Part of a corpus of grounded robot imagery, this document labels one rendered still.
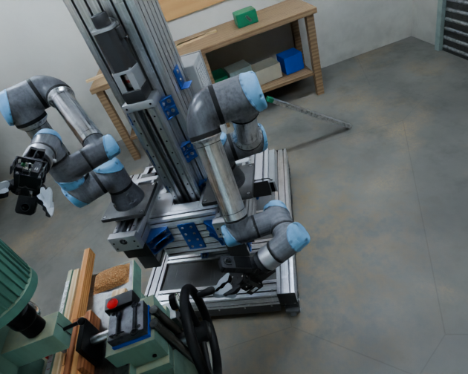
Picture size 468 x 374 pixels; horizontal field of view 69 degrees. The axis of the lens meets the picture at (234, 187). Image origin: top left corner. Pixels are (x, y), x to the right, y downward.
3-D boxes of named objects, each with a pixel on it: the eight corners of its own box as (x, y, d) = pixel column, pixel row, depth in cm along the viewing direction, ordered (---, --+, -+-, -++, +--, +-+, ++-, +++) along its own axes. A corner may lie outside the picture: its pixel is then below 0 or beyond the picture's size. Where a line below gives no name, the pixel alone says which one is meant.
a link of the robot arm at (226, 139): (206, 162, 150) (195, 136, 141) (235, 151, 149) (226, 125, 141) (209, 177, 140) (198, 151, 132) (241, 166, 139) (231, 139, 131)
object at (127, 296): (151, 336, 86) (141, 326, 83) (110, 352, 86) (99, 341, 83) (150, 294, 97) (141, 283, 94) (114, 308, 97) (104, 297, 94)
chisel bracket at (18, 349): (73, 351, 87) (53, 335, 82) (21, 370, 87) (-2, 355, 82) (77, 325, 93) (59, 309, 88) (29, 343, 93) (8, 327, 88)
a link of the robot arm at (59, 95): (67, 83, 137) (127, 160, 116) (41, 96, 134) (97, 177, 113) (53, 58, 127) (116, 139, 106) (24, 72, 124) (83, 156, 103)
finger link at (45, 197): (52, 201, 79) (33, 179, 83) (49, 220, 82) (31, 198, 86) (65, 198, 82) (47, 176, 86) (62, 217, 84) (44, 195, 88)
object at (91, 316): (93, 375, 89) (82, 366, 86) (88, 378, 89) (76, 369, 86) (100, 319, 103) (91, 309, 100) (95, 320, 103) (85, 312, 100)
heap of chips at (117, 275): (128, 281, 111) (125, 277, 110) (93, 295, 111) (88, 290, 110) (129, 262, 118) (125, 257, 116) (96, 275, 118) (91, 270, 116)
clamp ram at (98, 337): (120, 356, 91) (102, 340, 86) (93, 366, 91) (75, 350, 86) (122, 326, 98) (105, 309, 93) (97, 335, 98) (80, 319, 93)
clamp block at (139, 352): (169, 356, 91) (154, 340, 85) (121, 374, 91) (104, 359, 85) (166, 309, 103) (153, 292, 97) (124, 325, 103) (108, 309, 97)
